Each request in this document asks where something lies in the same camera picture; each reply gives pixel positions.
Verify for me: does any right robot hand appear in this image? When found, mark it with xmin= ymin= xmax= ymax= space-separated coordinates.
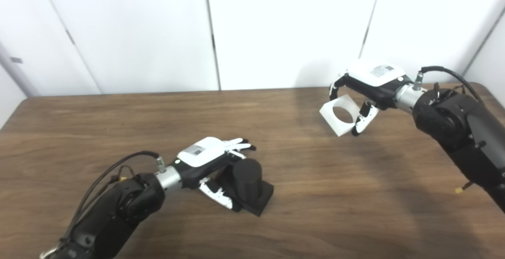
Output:
xmin=329 ymin=60 xmax=413 ymax=136

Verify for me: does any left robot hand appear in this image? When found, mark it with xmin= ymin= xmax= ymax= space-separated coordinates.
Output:
xmin=174 ymin=137 xmax=257 ymax=211

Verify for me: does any black peg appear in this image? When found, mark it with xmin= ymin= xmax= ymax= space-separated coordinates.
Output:
xmin=219 ymin=158 xmax=274 ymax=217

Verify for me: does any white square piece with hole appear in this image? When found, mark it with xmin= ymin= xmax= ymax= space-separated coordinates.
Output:
xmin=319 ymin=94 xmax=361 ymax=137

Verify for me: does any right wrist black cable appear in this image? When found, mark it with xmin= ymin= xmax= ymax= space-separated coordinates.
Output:
xmin=412 ymin=66 xmax=486 ymax=104

